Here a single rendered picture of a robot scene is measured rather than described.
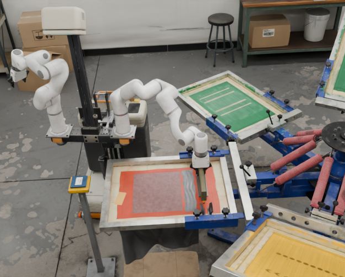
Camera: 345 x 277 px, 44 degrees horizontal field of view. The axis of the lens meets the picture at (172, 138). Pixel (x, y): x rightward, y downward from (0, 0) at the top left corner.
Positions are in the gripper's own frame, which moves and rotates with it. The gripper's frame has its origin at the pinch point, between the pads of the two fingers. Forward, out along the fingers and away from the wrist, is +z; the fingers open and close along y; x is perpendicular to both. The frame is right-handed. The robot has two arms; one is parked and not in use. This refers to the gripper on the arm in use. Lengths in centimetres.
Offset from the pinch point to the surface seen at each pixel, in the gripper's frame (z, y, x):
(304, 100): 110, -146, -231
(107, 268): 109, 72, -12
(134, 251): 46, 43, 20
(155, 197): 14.1, 28.2, 5.5
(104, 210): 11, 58, 17
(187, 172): 13.6, 6.8, -14.5
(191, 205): 13.4, 6.6, 14.4
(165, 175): 14.1, 21.2, -14.1
